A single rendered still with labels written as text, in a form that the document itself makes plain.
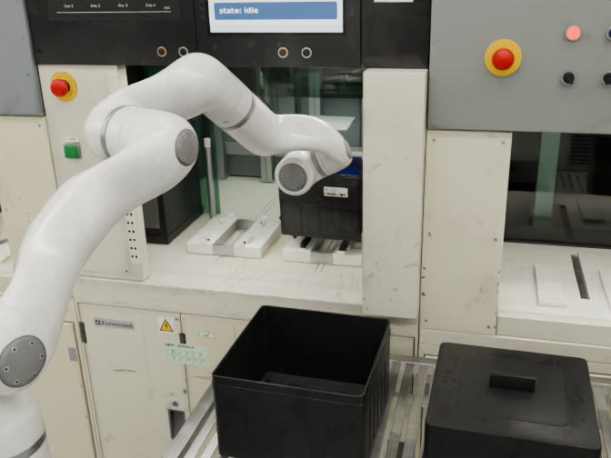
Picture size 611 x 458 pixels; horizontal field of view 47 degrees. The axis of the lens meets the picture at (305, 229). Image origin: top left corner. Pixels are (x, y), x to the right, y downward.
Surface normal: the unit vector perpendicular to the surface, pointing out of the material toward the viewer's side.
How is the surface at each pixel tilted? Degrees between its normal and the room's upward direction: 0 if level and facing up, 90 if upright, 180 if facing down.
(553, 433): 0
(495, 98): 90
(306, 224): 95
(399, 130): 90
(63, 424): 90
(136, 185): 108
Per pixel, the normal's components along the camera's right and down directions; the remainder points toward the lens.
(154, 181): 0.31, 0.66
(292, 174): -0.24, 0.36
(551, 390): -0.03, -0.93
